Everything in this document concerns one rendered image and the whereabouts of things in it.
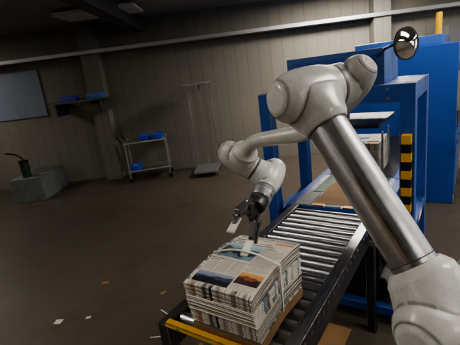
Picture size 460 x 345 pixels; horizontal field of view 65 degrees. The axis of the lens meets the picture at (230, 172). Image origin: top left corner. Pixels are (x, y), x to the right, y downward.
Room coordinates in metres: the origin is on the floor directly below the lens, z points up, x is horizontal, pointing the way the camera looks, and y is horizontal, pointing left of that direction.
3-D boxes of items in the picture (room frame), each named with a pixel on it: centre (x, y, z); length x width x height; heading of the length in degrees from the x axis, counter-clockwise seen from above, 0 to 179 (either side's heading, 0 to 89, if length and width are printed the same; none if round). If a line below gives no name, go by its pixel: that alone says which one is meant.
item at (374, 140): (2.92, -1.16, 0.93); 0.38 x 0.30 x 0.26; 145
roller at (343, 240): (1.83, -0.40, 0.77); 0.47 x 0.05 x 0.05; 55
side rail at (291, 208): (1.76, -0.04, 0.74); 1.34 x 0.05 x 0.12; 145
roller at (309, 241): (1.78, -0.36, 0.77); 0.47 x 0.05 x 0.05; 55
